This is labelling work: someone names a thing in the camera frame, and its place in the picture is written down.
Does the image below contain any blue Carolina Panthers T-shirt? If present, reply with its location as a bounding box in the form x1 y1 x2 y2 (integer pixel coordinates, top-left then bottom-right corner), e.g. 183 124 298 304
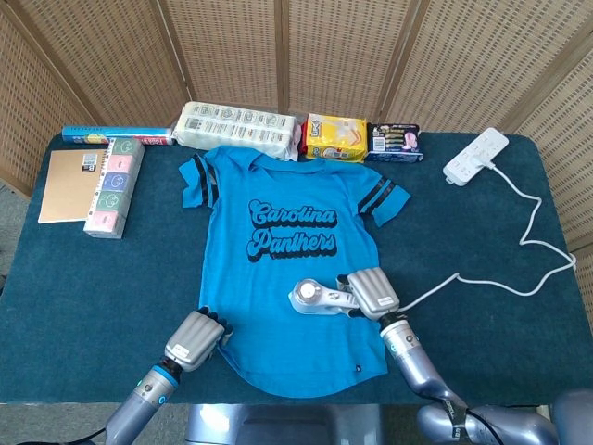
178 145 412 399

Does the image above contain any white handheld garment steamer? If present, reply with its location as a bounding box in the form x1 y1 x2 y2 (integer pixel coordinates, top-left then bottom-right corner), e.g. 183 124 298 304
286 277 360 319

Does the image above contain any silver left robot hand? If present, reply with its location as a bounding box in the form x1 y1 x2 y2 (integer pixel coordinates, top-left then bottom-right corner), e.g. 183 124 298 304
164 306 234 372

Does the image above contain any white power strip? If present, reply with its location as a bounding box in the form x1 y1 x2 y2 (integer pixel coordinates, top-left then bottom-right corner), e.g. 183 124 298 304
442 128 510 187

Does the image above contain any grey robot torso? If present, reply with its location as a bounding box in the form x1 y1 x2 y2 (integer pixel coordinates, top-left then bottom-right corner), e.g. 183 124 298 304
184 402 385 445

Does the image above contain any blue red food wrap box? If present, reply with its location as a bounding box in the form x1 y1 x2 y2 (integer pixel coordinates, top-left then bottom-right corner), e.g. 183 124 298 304
61 123 176 146

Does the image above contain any dark teal table top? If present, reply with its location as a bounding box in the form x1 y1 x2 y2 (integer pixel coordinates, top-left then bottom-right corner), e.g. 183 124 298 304
0 132 593 407

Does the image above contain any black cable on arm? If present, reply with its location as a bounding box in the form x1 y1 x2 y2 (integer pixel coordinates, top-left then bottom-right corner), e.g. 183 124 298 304
443 399 511 445
69 428 110 445

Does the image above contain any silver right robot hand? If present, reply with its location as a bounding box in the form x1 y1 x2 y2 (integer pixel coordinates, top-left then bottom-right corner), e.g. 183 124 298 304
335 267 401 322

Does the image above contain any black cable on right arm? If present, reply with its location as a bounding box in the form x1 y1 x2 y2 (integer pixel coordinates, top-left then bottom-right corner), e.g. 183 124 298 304
443 399 511 445

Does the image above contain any brown notebook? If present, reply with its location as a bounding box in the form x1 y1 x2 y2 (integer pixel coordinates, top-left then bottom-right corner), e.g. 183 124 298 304
37 147 108 224

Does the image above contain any dark blue sanitary pad pack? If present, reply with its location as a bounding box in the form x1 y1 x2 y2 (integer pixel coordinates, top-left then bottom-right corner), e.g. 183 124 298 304
364 121 425 163

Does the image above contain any pastel pocket tissue pack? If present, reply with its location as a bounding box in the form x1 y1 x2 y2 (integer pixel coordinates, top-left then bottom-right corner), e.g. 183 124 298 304
82 137 145 241

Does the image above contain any yellow wipes pack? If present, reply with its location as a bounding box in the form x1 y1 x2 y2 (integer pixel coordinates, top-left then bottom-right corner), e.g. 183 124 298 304
300 113 370 163

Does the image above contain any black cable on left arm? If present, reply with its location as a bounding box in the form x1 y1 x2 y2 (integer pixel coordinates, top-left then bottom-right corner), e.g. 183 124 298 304
69 428 110 445

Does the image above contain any white toilet paper pack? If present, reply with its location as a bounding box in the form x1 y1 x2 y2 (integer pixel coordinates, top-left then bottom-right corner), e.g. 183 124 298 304
171 100 300 162

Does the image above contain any wicker folding screen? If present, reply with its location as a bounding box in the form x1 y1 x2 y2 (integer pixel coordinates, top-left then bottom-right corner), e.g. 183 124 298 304
0 0 593 325

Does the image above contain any white power cable with plug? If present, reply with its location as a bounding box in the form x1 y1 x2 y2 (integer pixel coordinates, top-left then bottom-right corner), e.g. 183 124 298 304
396 150 578 312

